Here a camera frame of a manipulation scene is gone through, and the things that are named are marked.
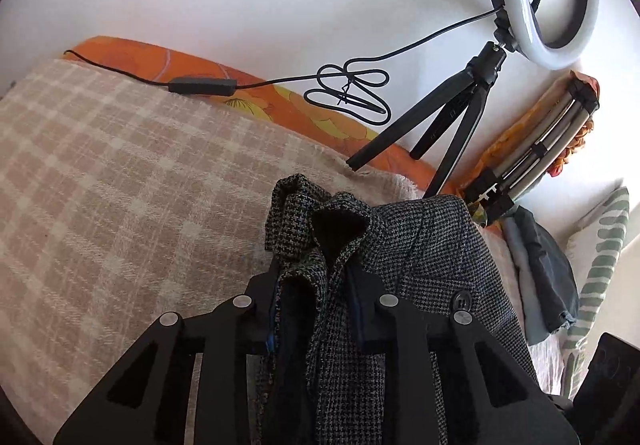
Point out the dark grey folded garment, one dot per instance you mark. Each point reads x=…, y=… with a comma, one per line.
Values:
x=552, y=273

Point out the green striped white pillow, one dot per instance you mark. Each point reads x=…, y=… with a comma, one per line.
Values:
x=593, y=251

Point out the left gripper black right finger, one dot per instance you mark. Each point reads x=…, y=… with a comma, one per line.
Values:
x=475, y=374

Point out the plaid beige bed cover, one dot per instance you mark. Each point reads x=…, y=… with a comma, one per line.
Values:
x=119, y=202

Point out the black tripod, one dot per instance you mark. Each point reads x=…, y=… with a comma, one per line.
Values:
x=460, y=99

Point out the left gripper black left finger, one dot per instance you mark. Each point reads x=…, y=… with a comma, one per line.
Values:
x=144, y=398

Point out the colourful scarf with flowers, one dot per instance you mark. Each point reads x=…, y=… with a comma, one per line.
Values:
x=577, y=142

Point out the grey houndstooth pants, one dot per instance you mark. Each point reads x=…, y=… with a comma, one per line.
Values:
x=322, y=389

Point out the folded metal tripod stand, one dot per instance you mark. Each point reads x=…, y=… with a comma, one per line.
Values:
x=519, y=157

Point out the orange floral bed sheet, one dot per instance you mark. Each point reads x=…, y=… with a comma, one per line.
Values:
x=271, y=103

